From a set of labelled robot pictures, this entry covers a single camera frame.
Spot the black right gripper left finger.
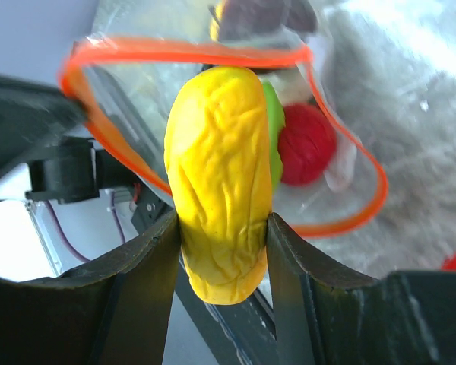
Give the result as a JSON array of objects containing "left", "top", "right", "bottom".
[{"left": 0, "top": 212, "right": 180, "bottom": 364}]

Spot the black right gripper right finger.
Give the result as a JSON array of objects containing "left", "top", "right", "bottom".
[{"left": 267, "top": 214, "right": 456, "bottom": 364}]

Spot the red apple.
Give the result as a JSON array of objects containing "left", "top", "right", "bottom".
[{"left": 277, "top": 103, "right": 337, "bottom": 186}]

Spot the green leaf vegetable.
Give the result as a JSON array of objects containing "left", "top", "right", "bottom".
[{"left": 262, "top": 81, "right": 285, "bottom": 192}]

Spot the yellow mango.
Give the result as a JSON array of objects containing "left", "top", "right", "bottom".
[{"left": 164, "top": 66, "right": 272, "bottom": 305}]

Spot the clear zip bag orange zipper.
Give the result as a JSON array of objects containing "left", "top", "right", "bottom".
[{"left": 60, "top": 1, "right": 388, "bottom": 237}]

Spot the dark purple fruit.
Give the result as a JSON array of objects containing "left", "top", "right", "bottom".
[{"left": 210, "top": 0, "right": 317, "bottom": 42}]

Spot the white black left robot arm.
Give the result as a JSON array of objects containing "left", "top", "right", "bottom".
[{"left": 0, "top": 75, "right": 139, "bottom": 204}]

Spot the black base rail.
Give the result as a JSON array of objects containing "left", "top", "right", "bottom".
[{"left": 163, "top": 265, "right": 278, "bottom": 364}]

